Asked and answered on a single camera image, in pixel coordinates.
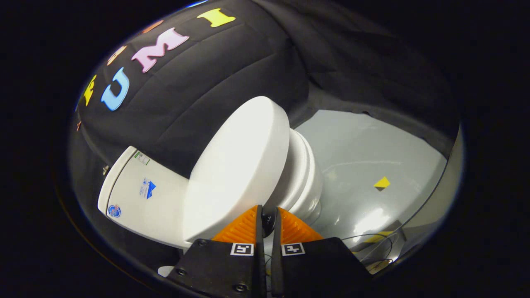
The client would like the thin black cable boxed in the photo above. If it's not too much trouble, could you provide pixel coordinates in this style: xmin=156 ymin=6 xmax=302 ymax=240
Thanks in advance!
xmin=342 ymin=231 xmax=408 ymax=267

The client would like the yellow floor tape strip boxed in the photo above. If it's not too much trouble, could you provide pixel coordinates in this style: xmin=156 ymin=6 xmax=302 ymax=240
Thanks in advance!
xmin=364 ymin=231 xmax=394 ymax=244

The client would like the white toilet tank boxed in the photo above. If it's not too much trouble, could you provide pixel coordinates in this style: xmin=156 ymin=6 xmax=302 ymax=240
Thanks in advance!
xmin=97 ymin=146 xmax=192 ymax=250

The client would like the black backdrop cloth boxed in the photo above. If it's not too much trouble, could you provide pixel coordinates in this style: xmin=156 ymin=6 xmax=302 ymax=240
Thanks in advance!
xmin=68 ymin=0 xmax=461 ymax=269

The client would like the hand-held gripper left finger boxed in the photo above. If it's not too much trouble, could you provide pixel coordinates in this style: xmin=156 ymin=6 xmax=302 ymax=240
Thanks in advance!
xmin=168 ymin=204 xmax=266 ymax=298

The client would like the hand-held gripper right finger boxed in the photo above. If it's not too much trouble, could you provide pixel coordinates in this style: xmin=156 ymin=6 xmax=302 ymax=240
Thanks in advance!
xmin=271 ymin=207 xmax=373 ymax=298

